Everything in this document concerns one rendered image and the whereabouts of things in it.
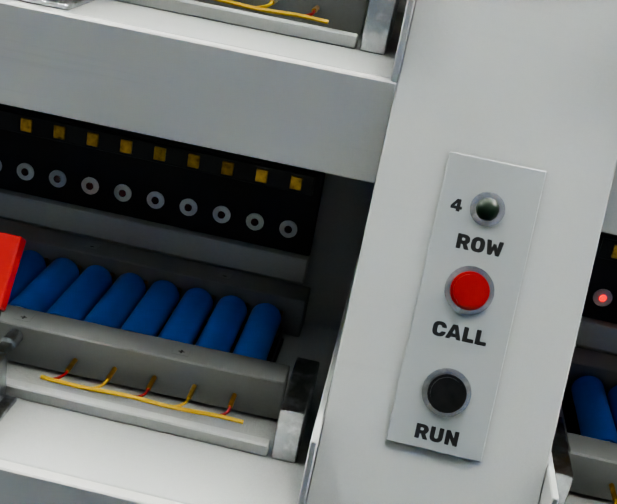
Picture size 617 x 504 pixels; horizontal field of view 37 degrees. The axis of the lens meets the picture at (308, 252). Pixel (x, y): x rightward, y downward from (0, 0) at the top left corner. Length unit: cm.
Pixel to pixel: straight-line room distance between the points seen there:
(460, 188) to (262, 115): 9
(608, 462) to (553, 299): 11
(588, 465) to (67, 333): 26
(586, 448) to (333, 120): 20
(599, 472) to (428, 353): 13
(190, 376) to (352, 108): 16
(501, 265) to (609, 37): 10
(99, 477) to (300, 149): 17
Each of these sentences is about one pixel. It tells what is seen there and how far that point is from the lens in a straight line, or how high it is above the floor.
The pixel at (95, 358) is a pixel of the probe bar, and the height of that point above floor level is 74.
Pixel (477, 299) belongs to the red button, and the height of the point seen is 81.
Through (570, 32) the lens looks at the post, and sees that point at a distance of 40.
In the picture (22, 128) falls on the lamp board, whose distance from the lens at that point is 57.
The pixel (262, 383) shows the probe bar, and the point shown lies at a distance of 46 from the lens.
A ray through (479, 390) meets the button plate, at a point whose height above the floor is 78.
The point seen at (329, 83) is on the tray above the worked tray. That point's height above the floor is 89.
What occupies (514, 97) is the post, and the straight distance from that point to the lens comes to 39.
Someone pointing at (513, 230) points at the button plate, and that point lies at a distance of 38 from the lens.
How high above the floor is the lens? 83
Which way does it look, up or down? 2 degrees down
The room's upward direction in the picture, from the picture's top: 12 degrees clockwise
